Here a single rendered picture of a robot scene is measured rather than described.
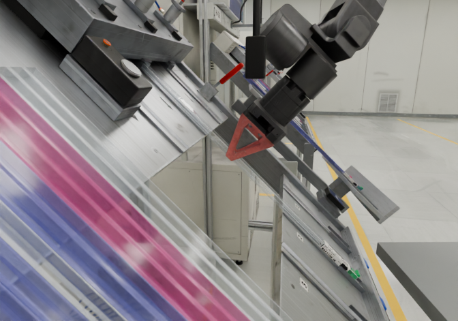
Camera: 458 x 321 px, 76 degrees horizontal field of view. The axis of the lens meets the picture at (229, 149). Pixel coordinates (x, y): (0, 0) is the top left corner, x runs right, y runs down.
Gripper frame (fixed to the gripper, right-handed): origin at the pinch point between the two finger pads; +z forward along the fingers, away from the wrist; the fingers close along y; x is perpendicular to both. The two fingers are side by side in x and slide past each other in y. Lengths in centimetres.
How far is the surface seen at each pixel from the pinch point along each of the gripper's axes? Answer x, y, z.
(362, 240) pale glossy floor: 110, -141, 26
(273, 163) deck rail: 9.4, -19.1, 1.0
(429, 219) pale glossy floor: 152, -181, -12
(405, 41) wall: 149, -759, -259
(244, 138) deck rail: 0.6, -19.1, 1.6
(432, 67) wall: 239, -759, -261
